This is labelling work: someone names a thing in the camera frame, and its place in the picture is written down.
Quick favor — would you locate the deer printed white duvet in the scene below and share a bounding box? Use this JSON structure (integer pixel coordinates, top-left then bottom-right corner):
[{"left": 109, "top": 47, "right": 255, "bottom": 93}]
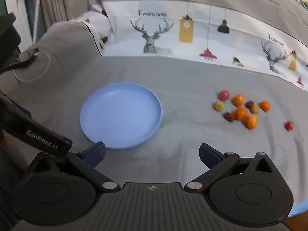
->
[{"left": 87, "top": 0, "right": 308, "bottom": 92}]

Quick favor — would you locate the thin white cable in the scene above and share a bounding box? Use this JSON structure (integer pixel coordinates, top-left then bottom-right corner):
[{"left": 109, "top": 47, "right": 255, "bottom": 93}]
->
[{"left": 13, "top": 50, "right": 51, "bottom": 82}]

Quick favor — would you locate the black electronic device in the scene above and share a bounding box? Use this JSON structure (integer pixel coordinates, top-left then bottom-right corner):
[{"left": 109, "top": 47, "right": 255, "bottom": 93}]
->
[{"left": 0, "top": 13, "right": 22, "bottom": 69}]

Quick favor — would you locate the white striped pole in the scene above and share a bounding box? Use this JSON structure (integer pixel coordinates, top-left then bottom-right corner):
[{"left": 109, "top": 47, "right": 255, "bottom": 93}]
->
[{"left": 32, "top": 0, "right": 42, "bottom": 42}]

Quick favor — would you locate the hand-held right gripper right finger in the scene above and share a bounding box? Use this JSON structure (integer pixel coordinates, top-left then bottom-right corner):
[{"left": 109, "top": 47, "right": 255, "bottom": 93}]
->
[{"left": 184, "top": 143, "right": 281, "bottom": 193}]

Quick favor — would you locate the blue round plate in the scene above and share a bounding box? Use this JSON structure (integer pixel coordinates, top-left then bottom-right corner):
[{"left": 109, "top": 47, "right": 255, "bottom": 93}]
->
[{"left": 80, "top": 82, "right": 163, "bottom": 150}]

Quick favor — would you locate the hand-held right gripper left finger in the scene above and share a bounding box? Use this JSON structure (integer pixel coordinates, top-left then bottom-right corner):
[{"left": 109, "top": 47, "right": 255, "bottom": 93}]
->
[{"left": 25, "top": 141, "right": 121, "bottom": 194}]

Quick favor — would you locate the grey curtain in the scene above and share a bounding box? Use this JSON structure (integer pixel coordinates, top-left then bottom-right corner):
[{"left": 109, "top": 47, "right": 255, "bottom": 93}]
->
[{"left": 40, "top": 0, "right": 73, "bottom": 27}]

